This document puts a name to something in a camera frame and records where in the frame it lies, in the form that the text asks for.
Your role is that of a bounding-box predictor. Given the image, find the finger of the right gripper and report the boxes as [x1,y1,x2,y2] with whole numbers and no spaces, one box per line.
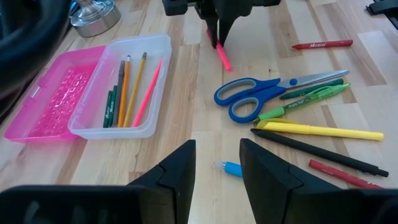
[218,15,246,47]
[203,14,220,49]

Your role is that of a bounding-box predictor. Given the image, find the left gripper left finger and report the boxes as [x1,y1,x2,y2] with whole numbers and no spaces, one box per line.
[127,139,197,224]

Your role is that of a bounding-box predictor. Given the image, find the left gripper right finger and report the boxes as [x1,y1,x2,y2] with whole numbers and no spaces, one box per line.
[239,138,343,224]

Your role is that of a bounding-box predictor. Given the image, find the blue pen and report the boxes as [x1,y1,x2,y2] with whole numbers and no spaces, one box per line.
[213,159,243,179]

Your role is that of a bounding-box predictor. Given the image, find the pink highlighter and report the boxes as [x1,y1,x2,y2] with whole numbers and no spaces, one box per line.
[206,29,233,72]

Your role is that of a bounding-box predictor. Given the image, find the yellow highlighter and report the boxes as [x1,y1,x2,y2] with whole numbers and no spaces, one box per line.
[256,118,385,142]

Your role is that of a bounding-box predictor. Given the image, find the black pen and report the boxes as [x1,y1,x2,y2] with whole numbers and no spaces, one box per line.
[250,128,390,179]

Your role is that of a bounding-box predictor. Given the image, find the blue handled scissors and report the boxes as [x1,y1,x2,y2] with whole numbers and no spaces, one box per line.
[213,69,351,124]

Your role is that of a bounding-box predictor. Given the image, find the red crayon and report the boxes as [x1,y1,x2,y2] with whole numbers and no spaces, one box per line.
[308,159,385,190]

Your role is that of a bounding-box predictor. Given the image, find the green mechanical pencil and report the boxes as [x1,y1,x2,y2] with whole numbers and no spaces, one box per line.
[253,82,351,124]

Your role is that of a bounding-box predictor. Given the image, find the pink colored pencil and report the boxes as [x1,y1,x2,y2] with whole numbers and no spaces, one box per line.
[132,57,164,128]

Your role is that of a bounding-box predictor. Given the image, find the green crayon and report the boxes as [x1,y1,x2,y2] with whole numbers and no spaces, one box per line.
[279,78,345,101]
[108,85,118,127]
[103,90,113,129]

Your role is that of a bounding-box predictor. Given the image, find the yellow pencil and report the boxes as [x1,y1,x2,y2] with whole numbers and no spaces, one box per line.
[123,52,148,128]

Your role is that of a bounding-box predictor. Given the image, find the large pink marker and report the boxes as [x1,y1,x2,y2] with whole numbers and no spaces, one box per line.
[291,39,354,50]

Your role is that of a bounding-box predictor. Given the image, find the orange pencil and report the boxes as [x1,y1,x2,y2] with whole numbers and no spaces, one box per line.
[117,55,132,128]

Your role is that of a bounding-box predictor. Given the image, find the grey crayon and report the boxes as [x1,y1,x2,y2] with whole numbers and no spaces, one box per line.
[112,60,126,126]

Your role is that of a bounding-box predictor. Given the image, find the clear box with pink lid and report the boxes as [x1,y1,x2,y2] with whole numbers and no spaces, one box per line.
[4,33,173,144]

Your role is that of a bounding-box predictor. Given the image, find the lamp with white shade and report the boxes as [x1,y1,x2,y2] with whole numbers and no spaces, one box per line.
[70,0,122,38]

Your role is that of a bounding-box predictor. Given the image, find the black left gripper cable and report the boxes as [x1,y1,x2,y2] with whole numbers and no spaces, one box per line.
[0,0,72,97]

